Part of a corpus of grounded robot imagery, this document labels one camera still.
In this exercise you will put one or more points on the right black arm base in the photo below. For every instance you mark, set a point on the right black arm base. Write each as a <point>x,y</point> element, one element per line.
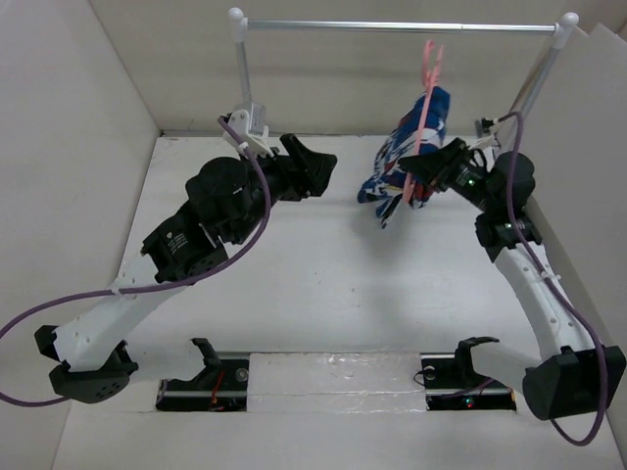
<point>450,382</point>

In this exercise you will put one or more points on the pink plastic hanger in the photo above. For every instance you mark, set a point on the pink plastic hanger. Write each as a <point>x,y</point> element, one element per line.
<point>430,75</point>

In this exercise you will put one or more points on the white clothes rack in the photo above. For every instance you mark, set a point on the white clothes rack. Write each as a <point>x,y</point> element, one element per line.
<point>559,32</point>

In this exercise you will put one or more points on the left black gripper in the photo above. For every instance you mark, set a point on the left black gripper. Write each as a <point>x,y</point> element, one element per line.
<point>311,169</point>

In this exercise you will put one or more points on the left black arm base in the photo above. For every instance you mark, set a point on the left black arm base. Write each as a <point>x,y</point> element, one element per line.
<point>221,386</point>

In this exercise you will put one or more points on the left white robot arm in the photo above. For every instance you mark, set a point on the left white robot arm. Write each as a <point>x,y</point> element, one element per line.
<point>95,361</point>

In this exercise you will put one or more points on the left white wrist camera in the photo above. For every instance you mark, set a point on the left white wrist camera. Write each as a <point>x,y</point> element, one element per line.
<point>248,121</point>

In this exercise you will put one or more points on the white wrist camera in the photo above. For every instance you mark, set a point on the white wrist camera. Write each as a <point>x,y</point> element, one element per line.
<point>248,121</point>
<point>487,132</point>

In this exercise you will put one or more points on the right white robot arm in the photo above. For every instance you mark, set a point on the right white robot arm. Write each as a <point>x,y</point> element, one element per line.
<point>575,373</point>

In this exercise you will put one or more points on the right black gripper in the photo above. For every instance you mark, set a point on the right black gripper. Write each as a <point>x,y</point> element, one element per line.
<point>435,167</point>

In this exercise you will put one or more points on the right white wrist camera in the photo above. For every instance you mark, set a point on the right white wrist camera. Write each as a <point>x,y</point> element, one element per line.
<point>487,132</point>

